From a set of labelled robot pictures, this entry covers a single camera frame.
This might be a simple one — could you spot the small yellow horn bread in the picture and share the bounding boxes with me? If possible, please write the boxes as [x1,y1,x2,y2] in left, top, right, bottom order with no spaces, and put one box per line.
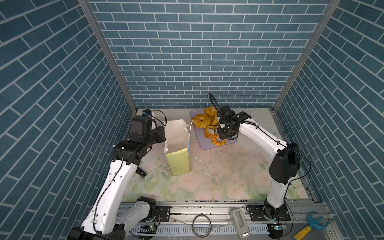
[211,116,219,126]

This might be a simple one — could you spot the metal kitchen tongs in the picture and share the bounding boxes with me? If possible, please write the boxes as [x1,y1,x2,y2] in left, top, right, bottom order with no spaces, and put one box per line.
[208,93,222,119]

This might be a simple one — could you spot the twisted ring doughnut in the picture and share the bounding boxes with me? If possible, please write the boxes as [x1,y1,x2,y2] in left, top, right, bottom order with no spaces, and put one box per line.
[211,134,227,147]

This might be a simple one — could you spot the striped long bread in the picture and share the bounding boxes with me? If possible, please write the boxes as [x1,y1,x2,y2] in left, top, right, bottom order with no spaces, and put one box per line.
[205,126,220,139]

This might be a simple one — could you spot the white paper gift bag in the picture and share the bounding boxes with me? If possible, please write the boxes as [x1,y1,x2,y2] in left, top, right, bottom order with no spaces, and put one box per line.
[164,120,191,176]

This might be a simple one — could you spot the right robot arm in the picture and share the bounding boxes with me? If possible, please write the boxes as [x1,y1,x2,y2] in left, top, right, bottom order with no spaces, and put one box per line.
[215,106,301,221]

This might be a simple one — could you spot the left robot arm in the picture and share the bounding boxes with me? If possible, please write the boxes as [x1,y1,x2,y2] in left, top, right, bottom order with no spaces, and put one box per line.
[68,110,166,240]

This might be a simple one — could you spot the sugared oval bread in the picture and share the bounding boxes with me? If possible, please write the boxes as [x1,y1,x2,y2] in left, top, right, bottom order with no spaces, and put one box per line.
[204,107,217,118]

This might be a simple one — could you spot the round flower bun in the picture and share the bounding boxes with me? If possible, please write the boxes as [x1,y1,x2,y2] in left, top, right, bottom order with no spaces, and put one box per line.
[193,114,212,129]

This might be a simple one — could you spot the black flat bar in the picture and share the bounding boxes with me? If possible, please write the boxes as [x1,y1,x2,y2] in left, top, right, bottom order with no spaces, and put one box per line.
[136,167,147,179]

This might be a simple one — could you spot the lilac plastic tray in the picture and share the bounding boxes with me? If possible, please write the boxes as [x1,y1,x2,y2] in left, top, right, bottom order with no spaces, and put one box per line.
[189,105,238,151]

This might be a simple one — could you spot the white handheld device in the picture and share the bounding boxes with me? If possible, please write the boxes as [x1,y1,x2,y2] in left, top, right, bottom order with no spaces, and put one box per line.
[230,208,250,240]

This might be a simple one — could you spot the blue yellow wrench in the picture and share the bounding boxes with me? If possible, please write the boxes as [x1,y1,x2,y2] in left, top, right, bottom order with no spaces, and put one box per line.
[293,212,330,240]

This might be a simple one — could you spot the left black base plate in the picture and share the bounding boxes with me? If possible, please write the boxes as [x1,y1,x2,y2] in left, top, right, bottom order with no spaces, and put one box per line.
[155,206,171,223]

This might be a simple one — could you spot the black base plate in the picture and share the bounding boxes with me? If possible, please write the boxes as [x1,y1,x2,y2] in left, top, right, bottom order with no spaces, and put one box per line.
[246,202,291,222]
[155,206,171,223]

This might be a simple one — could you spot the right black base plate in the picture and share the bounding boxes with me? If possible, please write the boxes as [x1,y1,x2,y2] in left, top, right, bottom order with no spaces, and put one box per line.
[246,202,291,222]

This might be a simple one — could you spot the black cable ring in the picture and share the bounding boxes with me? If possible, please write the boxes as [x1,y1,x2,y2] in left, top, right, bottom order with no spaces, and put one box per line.
[191,213,213,238]

